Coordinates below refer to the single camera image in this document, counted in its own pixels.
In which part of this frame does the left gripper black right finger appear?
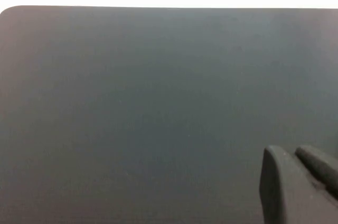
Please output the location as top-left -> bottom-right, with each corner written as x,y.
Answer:
294,144 -> 338,201

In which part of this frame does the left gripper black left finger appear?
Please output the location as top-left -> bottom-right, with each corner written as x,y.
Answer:
259,145 -> 338,224

